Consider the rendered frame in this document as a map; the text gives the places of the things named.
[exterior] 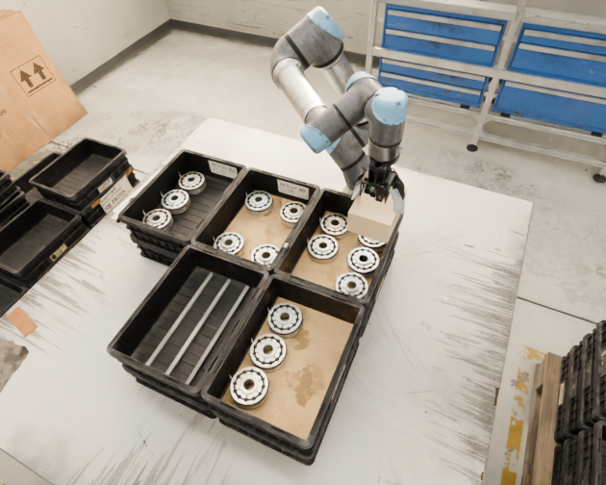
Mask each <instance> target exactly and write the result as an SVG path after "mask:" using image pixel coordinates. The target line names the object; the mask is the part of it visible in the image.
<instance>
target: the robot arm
mask: <svg viewBox="0 0 606 485"><path fill-rule="evenodd" d="M344 37H345V34H344V32H343V30H342V29H341V27H340V26H339V25H338V24H337V23H336V21H335V20H334V19H333V18H332V17H331V16H330V14H329V13H328V12H326V11H325V10H324V9H323V8H321V7H316V8H314V9H313V10H312V11H311V12H309V13H307V14H306V16H305V17H303V18H302V19H301V20H300V21H299V22H298V23H297V24H296V25H295V26H293V27H292V28H291V29H290V30H289V31H288V32H287V33H286V34H285V35H283V36H282V37H281V38H280V39H279V40H278V41H277V43H276V44H275V46H274V48H273V51H272V54H271V58H270V75H271V78H272V81H273V82H274V84H275V86H276V87H277V88H278V89H280V90H282V91H283V92H284V93H285V95H286V96H287V98H288V99H289V101H290V102H291V104H292V105H293V107H294V109H295V110H296V112H297V113H298V115H299V117H300V118H301V120H302V121H303V123H304V125H305V126H304V128H302V129H301V130H300V136H301V137H302V139H303V140H304V141H305V142H306V143H307V145H308V146H309V147H310V149H311V150H312V151H313V152H314V153H316V154H319V153H320V152H322V151H323V150H326V152H327V154H329V156H330V157H331V158H332V159H333V161H334V162H335V163H336V165H337V166H338V167H339V169H340V170H341V171H342V174H343V177H344V180H345V183H346V185H347V187H348V188H349V189H351V190H352V191H353V193H352V198H351V200H354V199H356V197H357V195H359V194H360V196H361V195H362V193H363V191H364V190H365V191H364V193H366V194H370V196H371V197H374V198H375V201H379V202H382V201H383V199H385V203H384V204H386V202H387V200H388V198H389V195H390V194H391V198H392V200H393V211H394V212H395V213H398V211H399V212H400V214H401V215H403V212H404V209H405V186H404V183H403V182H402V180H401V179H400V178H399V175H397V174H398V173H397V172H396V171H395V168H392V167H391V166H392V165H394V164H395V163H396V162H398V159H399V155H400V152H399V151H400V149H403V145H400V143H401V141H402V136H403V131H404V125H405V119H406V117H407V113H408V108H407V107H408V96H407V94H406V93H405V92H404V91H403V90H398V89H397V88H383V87H382V85H381V84H380V82H379V81H378V80H377V79H375V78H374V77H373V76H372V75H370V74H369V73H367V72H363V71H362V72H358V73H355V72H354V70H353V68H352V67H351V65H350V63H349V62H348V60H347V59H346V57H345V56H344V54H343V48H344V44H343V42H342V39H343V38H344ZM311 65H312V66H313V67H314V68H316V69H321V71H322V72H323V74H324V75H325V77H326V78H327V80H328V81H329V83H330V84H331V86H332V87H333V89H334V90H335V92H336V93H337V95H338V96H339V99H338V100H337V101H336V102H334V103H333V104H332V105H331V106H330V107H328V106H327V104H326V103H325V102H324V100H323V99H322V98H321V96H320V95H319V94H318V92H317V91H316V89H315V88H314V87H313V85H312V84H311V82H310V81H309V80H308V78H307V77H306V76H305V74H304V71H305V70H306V69H307V68H308V67H310V66H311ZM367 145H368V150H367V151H368V155H367V154H366V152H365V151H364V149H363V148H364V147H365V146H367ZM391 187H392V189H391V192H390V188H391ZM375 196H376V197H375Z"/></svg>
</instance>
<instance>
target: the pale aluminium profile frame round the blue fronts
mask: <svg viewBox="0 0 606 485"><path fill-rule="evenodd" d="M526 2H527V0H518V5H517V8H516V11H515V14H514V17H513V20H512V23H511V26H510V29H509V32H508V35H503V38H502V40H505V43H504V46H503V49H502V52H501V55H500V57H499V60H498V63H497V64H493V67H489V66H484V65H479V64H469V63H463V62H458V61H452V60H448V59H442V58H437V57H431V56H425V55H420V54H415V53H409V52H403V51H398V50H392V49H387V48H381V47H376V46H374V45H375V35H376V25H377V21H383V22H384V16H382V15H377V14H378V5H379V2H377V0H374V1H373V0H371V2H370V14H369V26H368V38H367V51H366V72H367V73H369V74H370V75H372V74H373V75H372V76H373V77H374V78H375V79H377V80H378V71H379V67H378V68H377V69H372V66H373V56H379V57H384V58H390V59H395V60H400V61H405V62H411V63H416V64H426V65H432V66H436V67H442V68H447V69H452V70H457V71H463V72H467V73H473V74H478V75H483V76H489V77H492V80H491V81H489V82H488V83H487V86H486V90H488V91H486V90H485V93H484V96H487V97H486V98H484V100H483V101H484V102H485V103H484V106H483V109H482V110H480V109H476V108H471V107H470V106H467V105H463V104H461V105H457V104H453V103H448V102H443V101H439V100H434V99H430V98H425V97H420V96H415V95H411V94H407V93H406V94H407V96H408V102H409V103H413V104H418V105H422V106H426V107H431V108H436V109H440V110H445V111H450V112H453V113H458V114H463V115H471V116H473V117H474V118H475V119H476V121H477V122H478V123H477V125H475V127H472V128H469V129H468V128H464V127H459V126H455V125H450V124H446V123H441V122H438V121H433V120H429V119H424V118H420V117H415V116H411V115H407V117H406V119H405V122H407V123H411V124H415V125H419V126H423V127H428V128H432V129H436V130H441V131H444V132H448V133H453V134H457V135H461V136H466V137H470V138H472V140H471V143H470V144H468V145H467V150H468V151H470V152H475V151H477V150H478V147H477V146H476V144H477V142H478V140H485V141H490V142H494V143H498V144H503V145H507V146H512V147H515V148H519V149H524V150H528V151H532V152H537V153H541V154H544V155H549V156H553V157H557V158H562V159H566V160H570V161H575V162H578V163H582V164H587V165H591V166H599V167H602V169H601V170H600V171H599V172H600V173H599V174H595V175H594V176H593V179H594V180H595V181H596V182H599V183H604V182H606V177H605V176H606V134H605V135H603V134H601V133H597V132H587V131H582V130H577V129H572V128H568V127H564V126H559V125H554V124H549V123H545V122H540V121H536V120H531V119H526V118H522V117H517V116H512V115H509V114H504V113H501V114H500V113H495V112H490V111H489V108H490V105H491V104H492V103H493V99H492V98H496V96H497V93H496V92H498V91H499V89H500V86H501V84H500V83H499V79H504V80H510V81H515V82H520V83H525V84H530V85H536V86H541V87H547V88H552V89H561V90H566V91H572V92H577V93H583V94H588V95H592V96H598V97H603V98H606V88H604V87H599V86H594V85H588V84H582V83H577V82H571V81H566V80H561V79H555V78H550V77H544V76H539V75H534V74H528V73H522V72H517V71H512V70H506V69H507V65H506V64H505V62H506V60H507V57H508V54H509V51H510V48H511V45H512V43H513V42H517V40H518V37H515V34H516V31H517V28H518V24H519V22H520V19H521V16H522V13H523V10H524V8H525V5H526ZM518 13H519V15H518ZM517 15H518V20H517V21H516V18H517ZM492 120H493V121H498V122H503V123H507V124H512V125H516V126H520V127H525V128H530V129H534V130H539V131H544V132H547V133H552V134H557V135H561V136H566V137H571V138H575V139H580V140H587V141H592V142H597V143H601V144H605V155H604V159H600V158H596V157H592V156H588V155H584V154H579V153H575V152H570V151H566V150H562V149H558V148H553V147H549V146H544V145H540V144H535V143H532V142H528V141H523V140H515V139H511V138H506V137H502V136H498V135H494V134H489V133H487V132H486V131H485V130H484V127H483V125H484V124H485V123H486V122H488V121H492Z"/></svg>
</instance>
